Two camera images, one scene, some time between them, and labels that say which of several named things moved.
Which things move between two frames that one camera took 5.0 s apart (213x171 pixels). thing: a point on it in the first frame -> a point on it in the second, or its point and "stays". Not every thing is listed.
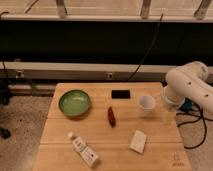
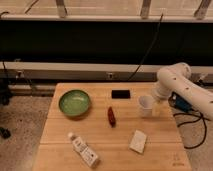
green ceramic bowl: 74,103 stays
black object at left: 4,98 stays
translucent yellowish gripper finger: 169,117 -> 157,108
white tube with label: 83,149 stays
